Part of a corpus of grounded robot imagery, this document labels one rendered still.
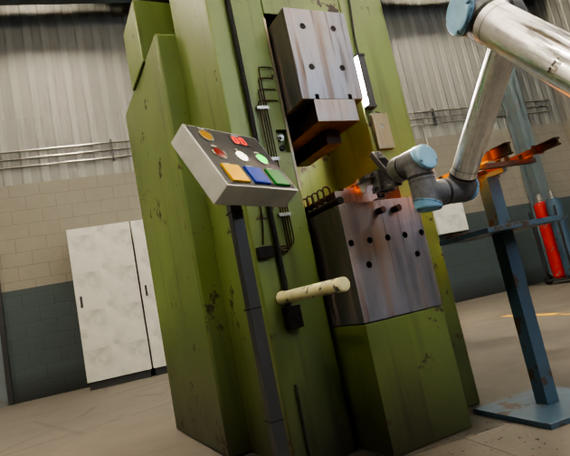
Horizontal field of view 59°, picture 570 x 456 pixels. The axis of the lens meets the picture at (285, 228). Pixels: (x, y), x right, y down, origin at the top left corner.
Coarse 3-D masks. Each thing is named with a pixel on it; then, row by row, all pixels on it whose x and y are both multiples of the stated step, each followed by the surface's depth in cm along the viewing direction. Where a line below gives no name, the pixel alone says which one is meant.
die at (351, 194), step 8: (336, 192) 195; (344, 192) 196; (352, 192) 198; (360, 192) 200; (368, 192) 201; (320, 200) 204; (328, 200) 198; (344, 200) 195; (352, 200) 197; (360, 200) 199; (368, 200) 201; (312, 208) 210
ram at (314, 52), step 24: (288, 24) 202; (312, 24) 208; (336, 24) 214; (288, 48) 203; (312, 48) 205; (336, 48) 211; (288, 72) 205; (312, 72) 202; (336, 72) 208; (288, 96) 208; (312, 96) 200; (336, 96) 205; (360, 96) 211; (288, 120) 218
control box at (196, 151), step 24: (192, 144) 152; (216, 144) 158; (240, 144) 168; (192, 168) 152; (216, 168) 146; (264, 168) 166; (216, 192) 146; (240, 192) 149; (264, 192) 158; (288, 192) 166
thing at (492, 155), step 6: (504, 144) 182; (492, 150) 188; (498, 150) 185; (504, 150) 182; (510, 150) 181; (486, 156) 190; (492, 156) 188; (498, 156) 186; (504, 156) 183; (486, 162) 194
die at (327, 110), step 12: (312, 108) 201; (324, 108) 201; (336, 108) 204; (348, 108) 206; (300, 120) 210; (312, 120) 202; (324, 120) 200; (336, 120) 202; (348, 120) 205; (300, 132) 212; (312, 132) 211; (300, 144) 223
